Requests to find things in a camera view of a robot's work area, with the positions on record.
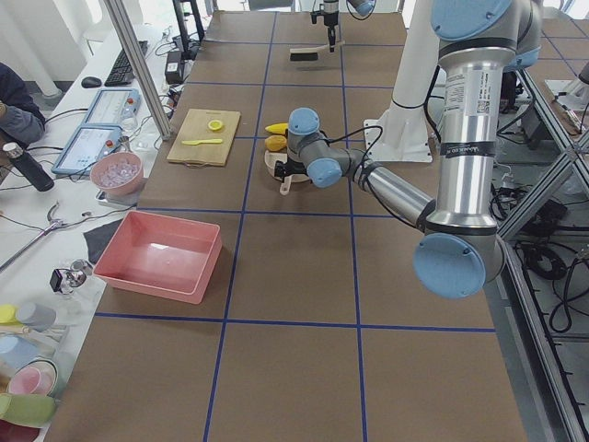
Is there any yellow lemon slice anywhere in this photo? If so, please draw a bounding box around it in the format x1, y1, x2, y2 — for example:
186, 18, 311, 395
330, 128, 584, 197
207, 120, 225, 132

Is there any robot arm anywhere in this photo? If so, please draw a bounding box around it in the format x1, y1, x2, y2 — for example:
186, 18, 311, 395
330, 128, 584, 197
273, 1, 542, 298
310, 0, 376, 52

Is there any black computer mouse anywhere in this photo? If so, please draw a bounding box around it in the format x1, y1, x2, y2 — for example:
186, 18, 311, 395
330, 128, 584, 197
80, 76, 102, 88

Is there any teach pendant tablet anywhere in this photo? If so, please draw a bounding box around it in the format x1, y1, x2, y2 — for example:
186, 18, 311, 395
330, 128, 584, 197
52, 124, 121, 176
83, 87, 141, 124

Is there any black keyboard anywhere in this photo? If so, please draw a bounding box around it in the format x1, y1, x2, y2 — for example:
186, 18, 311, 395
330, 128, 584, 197
103, 50, 134, 87

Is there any green plastic cup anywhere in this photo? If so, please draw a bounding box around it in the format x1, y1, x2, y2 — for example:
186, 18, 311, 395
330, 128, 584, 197
1, 393, 57, 428

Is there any beige hand brush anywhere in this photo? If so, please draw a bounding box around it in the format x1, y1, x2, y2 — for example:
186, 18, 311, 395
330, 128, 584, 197
289, 41, 345, 62

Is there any upper teach pendant tablet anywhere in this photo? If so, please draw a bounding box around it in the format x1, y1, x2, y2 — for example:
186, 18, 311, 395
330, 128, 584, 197
83, 87, 141, 124

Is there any black power adapter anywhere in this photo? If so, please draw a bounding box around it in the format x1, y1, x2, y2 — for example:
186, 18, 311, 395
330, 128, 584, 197
165, 51, 185, 85

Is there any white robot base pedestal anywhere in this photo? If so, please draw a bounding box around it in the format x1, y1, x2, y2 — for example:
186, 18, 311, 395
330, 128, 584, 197
364, 0, 439, 163

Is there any grey plastic cup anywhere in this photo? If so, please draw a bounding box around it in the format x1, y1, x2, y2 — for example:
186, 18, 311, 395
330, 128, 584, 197
16, 302, 57, 332

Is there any pink plastic bin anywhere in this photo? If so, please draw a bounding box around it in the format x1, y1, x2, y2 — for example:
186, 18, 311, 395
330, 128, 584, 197
94, 211, 222, 305

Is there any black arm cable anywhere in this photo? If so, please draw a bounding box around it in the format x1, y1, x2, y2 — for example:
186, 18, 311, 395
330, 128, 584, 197
321, 125, 386, 194

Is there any yellow plastic knife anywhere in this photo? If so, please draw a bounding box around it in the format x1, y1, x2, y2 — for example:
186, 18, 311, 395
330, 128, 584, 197
181, 138, 224, 146

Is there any bamboo cutting board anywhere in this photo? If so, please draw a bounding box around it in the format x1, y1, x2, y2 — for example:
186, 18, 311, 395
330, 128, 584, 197
167, 109, 241, 167

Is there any brown toy potato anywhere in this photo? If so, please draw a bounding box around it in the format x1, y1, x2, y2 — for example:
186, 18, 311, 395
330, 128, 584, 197
264, 134, 287, 152

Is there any pink plastic cup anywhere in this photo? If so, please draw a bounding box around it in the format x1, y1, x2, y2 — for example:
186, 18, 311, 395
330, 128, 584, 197
7, 360, 58, 395

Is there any pink bowl with clear pieces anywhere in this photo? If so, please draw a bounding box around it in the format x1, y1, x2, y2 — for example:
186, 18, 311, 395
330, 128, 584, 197
90, 152, 144, 196

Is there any yellow plastic cup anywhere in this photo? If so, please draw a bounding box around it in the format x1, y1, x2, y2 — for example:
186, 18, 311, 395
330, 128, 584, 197
0, 304, 19, 326

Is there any lower teach pendant tablet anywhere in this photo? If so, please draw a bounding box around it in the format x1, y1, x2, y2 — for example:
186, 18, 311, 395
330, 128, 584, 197
52, 124, 121, 176

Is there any light blue plastic cup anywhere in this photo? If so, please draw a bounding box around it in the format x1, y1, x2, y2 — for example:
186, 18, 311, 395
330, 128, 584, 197
0, 335, 40, 370

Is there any dark grey cloth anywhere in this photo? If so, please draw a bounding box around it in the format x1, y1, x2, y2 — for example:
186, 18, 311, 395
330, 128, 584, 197
83, 219, 121, 264

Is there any beige plastic dustpan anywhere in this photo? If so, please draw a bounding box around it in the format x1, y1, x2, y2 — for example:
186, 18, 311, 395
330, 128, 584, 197
264, 151, 309, 195

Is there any person in dark jacket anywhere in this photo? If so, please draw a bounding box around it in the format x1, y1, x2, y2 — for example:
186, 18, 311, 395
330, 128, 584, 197
1, 64, 45, 148

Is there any aluminium frame post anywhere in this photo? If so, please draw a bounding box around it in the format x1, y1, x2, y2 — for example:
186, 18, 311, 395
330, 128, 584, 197
104, 0, 172, 141

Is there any black water bottle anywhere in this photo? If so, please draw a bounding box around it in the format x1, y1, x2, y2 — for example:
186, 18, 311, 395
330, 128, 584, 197
2, 142, 54, 192

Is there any metal pliers tool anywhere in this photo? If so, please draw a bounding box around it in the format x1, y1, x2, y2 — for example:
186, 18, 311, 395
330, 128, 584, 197
1, 202, 91, 273

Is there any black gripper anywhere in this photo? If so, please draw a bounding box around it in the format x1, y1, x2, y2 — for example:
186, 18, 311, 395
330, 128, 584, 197
273, 159, 307, 180
310, 9, 340, 52

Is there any yellow toy corn cob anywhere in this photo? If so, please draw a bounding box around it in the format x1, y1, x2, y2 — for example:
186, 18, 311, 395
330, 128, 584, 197
265, 122, 288, 136

